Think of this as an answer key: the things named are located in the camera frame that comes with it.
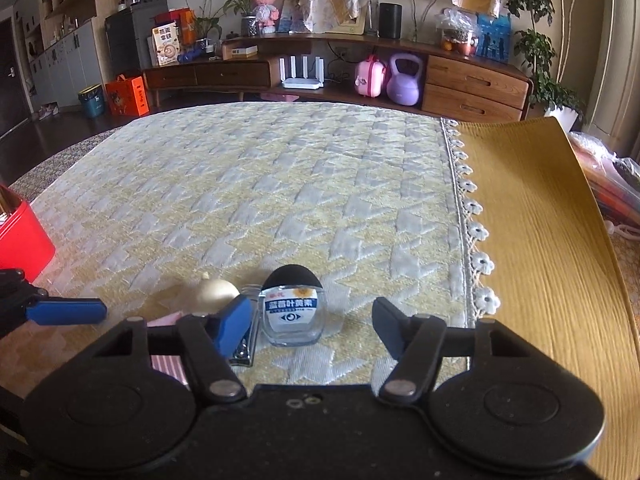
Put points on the wooden media cabinet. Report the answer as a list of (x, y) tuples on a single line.
[(475, 80)]

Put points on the beige curtain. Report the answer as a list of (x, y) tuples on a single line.
[(615, 60)]

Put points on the pink toy suitcase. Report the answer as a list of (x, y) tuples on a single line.
[(371, 80)]

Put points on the white router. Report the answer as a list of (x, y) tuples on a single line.
[(301, 83)]

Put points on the white orange snack box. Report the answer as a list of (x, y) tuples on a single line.
[(166, 45)]

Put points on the flat white box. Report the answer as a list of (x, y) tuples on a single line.
[(240, 52)]

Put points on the grey patterned cloth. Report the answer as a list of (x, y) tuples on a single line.
[(60, 165)]

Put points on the wooden wall shelf unit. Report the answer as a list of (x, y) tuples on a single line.
[(70, 50)]

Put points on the red orange paper bag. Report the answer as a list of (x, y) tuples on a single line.
[(185, 25)]

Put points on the black speaker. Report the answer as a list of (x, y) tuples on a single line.
[(390, 20)]

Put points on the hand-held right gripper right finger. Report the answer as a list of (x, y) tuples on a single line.
[(389, 329)]

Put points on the pink plush doll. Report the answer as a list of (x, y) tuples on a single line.
[(265, 7)]

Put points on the pink striped box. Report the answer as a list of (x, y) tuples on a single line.
[(167, 367)]

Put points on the metal nail clipper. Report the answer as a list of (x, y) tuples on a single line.
[(245, 353)]

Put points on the tall potted plant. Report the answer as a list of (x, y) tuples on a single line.
[(535, 45)]

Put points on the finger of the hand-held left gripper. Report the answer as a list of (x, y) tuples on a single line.
[(65, 311)]

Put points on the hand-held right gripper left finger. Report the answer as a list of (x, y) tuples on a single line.
[(235, 321)]

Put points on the small potted plant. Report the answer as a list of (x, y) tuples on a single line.
[(207, 25)]

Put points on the blue trash bin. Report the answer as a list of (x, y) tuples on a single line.
[(92, 102)]

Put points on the glass bottle with black cap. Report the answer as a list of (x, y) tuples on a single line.
[(292, 320)]

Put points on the dark door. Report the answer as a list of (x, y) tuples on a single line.
[(12, 80)]

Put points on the plastic bag of fruit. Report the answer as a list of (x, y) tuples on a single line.
[(456, 32)]

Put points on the stack of plastic folders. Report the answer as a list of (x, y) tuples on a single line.
[(607, 180)]

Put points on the quilted yellow white blanket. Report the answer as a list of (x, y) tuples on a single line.
[(300, 185)]

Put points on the cream gold ball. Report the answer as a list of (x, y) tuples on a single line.
[(215, 292)]

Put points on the black mini fridge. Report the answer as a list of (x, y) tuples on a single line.
[(127, 45)]

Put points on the purple kettlebell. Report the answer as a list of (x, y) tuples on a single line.
[(405, 87)]

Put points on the red metal tin box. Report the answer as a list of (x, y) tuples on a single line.
[(25, 245)]

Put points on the blue picture box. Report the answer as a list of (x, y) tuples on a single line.
[(494, 37)]

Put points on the orange gift bag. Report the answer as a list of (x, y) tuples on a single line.
[(127, 97)]

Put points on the plant in striped vase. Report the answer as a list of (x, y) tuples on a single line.
[(248, 25)]

